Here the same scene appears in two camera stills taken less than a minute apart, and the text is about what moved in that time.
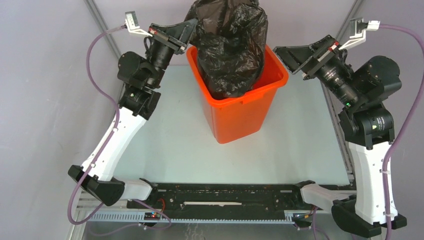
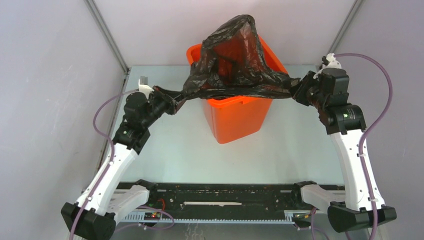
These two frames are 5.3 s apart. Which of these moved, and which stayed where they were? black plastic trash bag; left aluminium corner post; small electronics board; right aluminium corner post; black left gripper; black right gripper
Moved: black right gripper; black plastic trash bag; black left gripper
Stayed: right aluminium corner post; left aluminium corner post; small electronics board
